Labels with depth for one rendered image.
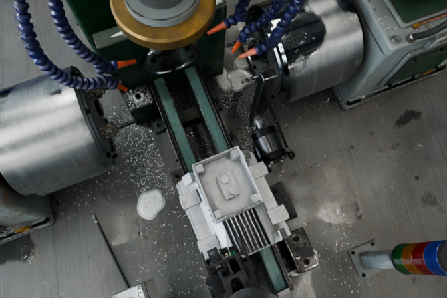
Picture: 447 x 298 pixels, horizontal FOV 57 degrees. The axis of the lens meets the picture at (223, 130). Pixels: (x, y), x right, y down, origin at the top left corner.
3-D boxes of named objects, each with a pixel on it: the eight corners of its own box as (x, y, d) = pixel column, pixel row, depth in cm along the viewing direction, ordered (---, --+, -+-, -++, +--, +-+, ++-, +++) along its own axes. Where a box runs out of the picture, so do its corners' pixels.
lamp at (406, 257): (396, 249, 83) (406, 249, 78) (421, 238, 83) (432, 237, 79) (410, 279, 81) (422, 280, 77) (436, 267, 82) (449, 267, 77)
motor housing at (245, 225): (179, 192, 101) (171, 177, 83) (249, 162, 103) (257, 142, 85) (210, 271, 95) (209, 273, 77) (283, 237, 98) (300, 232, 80)
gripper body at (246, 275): (239, 234, 71) (259, 269, 59) (253, 275, 73) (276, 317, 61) (197, 251, 70) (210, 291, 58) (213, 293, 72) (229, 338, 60)
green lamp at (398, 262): (386, 250, 87) (396, 249, 83) (411, 239, 88) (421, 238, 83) (400, 278, 85) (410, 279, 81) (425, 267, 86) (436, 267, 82)
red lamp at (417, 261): (406, 249, 78) (416, 248, 74) (432, 237, 79) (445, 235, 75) (422, 280, 77) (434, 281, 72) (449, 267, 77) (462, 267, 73)
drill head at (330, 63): (213, 50, 113) (213, -6, 90) (344, 4, 119) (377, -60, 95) (249, 130, 107) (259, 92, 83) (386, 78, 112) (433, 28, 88)
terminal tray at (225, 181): (191, 172, 87) (189, 165, 80) (237, 153, 88) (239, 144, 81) (213, 226, 83) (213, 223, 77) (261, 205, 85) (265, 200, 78)
